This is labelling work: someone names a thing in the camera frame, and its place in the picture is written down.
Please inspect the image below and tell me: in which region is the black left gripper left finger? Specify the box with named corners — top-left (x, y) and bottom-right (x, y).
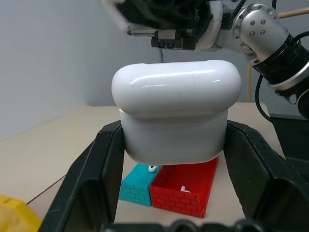
top-left (42, 120), bottom-right (126, 232)

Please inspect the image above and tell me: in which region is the red brick-pattern tray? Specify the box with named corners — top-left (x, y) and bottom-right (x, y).
top-left (149, 156), bottom-right (219, 219)

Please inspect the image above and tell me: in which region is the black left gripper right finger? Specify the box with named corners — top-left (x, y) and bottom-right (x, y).
top-left (222, 120), bottom-right (309, 232)

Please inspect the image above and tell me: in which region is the yellow bin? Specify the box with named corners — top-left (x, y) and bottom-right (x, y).
top-left (0, 194), bottom-right (43, 232)

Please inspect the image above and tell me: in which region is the dark grey panel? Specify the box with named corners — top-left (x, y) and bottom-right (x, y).
top-left (269, 113), bottom-right (309, 160)

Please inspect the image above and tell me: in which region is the white earbud charging case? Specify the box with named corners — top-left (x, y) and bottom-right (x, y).
top-left (111, 60), bottom-right (242, 166)

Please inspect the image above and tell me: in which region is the teal brick-pattern tray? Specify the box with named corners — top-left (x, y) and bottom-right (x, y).
top-left (118, 163), bottom-right (163, 207)

